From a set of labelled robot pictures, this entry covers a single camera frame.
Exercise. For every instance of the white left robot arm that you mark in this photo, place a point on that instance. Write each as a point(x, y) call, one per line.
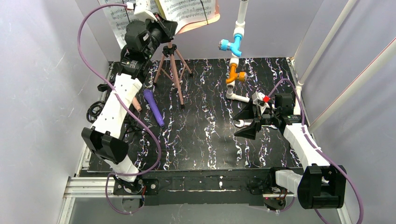
point(103, 137)

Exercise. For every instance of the pink microphone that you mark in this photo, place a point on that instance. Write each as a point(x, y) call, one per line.
point(136, 104)

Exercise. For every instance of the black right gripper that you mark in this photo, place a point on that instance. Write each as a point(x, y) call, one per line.
point(262, 118)

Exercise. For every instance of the white wall pipe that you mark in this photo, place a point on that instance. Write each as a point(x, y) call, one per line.
point(332, 32)

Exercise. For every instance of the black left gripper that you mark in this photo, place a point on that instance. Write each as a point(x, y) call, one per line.
point(165, 27)

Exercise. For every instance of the pink tripod music stand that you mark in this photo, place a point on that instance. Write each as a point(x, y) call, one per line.
point(170, 51)

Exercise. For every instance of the black tripod mic stand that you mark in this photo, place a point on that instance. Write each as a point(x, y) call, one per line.
point(95, 111)

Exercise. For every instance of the orange pipe valve fitting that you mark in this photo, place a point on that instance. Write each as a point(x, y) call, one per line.
point(234, 75)

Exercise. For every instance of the white PVC pipe frame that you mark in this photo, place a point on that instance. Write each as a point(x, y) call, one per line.
point(230, 95)

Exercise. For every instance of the silver open-end wrench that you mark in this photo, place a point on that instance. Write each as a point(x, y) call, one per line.
point(242, 123)

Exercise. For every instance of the sheet music book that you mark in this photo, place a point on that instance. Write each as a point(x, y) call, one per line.
point(189, 14)

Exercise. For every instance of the purple microphone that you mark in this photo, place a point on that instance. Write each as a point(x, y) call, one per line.
point(149, 97)

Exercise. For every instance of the black round-base mic stand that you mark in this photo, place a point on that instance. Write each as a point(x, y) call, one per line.
point(104, 88)

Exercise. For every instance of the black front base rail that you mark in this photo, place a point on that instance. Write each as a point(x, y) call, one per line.
point(224, 186)

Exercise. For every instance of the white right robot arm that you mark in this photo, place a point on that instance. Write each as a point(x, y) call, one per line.
point(322, 185)

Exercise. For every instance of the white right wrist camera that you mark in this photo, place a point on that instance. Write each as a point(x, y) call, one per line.
point(259, 105)

